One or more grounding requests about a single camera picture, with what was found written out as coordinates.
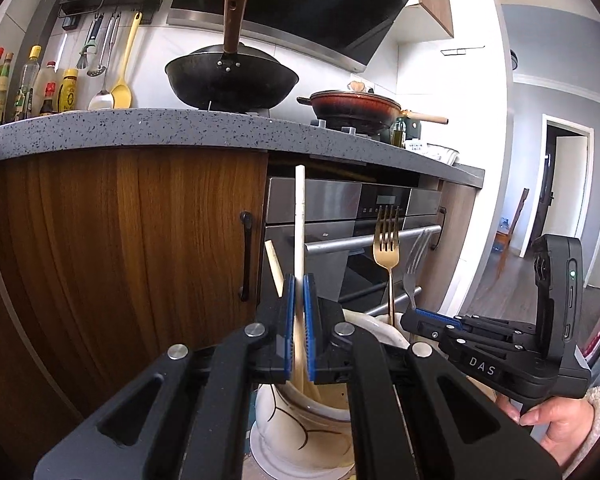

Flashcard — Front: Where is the green-handled peeler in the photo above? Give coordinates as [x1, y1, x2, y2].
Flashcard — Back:
[76, 15, 104, 70]

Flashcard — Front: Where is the yellow spoon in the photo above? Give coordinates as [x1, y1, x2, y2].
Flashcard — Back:
[109, 12, 143, 109]

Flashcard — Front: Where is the black wok with wooden handle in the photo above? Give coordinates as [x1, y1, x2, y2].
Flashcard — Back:
[165, 0, 300, 112]

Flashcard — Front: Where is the red pan with wooden handle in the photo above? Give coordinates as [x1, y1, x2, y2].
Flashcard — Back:
[296, 89, 449, 133]

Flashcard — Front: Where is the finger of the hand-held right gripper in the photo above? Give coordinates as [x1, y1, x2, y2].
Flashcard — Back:
[413, 308, 535, 335]
[400, 312, 531, 357]

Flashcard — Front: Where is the grey speckled countertop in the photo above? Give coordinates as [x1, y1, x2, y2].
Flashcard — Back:
[0, 107, 486, 188]

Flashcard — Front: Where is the black cabinet handle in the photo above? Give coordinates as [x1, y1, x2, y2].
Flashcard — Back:
[429, 207, 448, 251]
[238, 211, 254, 303]

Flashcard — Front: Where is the white ceramic bowl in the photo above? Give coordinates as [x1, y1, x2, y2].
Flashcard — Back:
[342, 310, 411, 352]

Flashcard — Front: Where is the gold fork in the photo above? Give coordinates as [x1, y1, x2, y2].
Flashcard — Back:
[373, 205, 401, 328]

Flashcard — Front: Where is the stainless steel oven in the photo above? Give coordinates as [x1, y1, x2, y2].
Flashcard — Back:
[262, 176, 443, 317]

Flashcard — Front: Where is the long wooden chopstick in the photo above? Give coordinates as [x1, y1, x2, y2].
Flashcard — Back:
[293, 166, 308, 396]

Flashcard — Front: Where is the row of condiment bottles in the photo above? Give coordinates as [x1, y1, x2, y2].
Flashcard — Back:
[0, 45, 80, 131]

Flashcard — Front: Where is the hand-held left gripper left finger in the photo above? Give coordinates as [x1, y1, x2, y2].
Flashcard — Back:
[32, 274, 297, 480]

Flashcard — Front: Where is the black wall spice rack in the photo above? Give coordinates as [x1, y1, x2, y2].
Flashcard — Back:
[57, 0, 162, 25]

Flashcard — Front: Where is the silver fork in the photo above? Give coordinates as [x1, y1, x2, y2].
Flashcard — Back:
[402, 230, 432, 312]

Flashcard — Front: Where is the white ceramic utensil holder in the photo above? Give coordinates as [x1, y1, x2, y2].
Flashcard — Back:
[255, 380, 353, 453]

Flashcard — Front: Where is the person's right hand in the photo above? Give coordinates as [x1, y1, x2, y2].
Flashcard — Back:
[496, 393, 596, 467]

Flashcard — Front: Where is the blue water bottle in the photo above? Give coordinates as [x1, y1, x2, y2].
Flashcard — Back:
[492, 217, 511, 254]

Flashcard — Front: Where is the dark door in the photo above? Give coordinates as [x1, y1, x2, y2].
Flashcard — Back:
[529, 130, 557, 262]

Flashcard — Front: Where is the gas stove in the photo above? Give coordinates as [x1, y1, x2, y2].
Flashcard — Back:
[200, 105, 383, 142]

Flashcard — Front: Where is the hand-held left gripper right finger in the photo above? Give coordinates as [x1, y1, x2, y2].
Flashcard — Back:
[302, 274, 563, 480]

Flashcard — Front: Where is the steel spatula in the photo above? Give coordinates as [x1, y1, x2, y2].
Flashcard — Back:
[88, 14, 122, 111]

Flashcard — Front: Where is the short wooden chopstick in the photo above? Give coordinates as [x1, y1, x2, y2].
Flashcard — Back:
[265, 241, 285, 298]

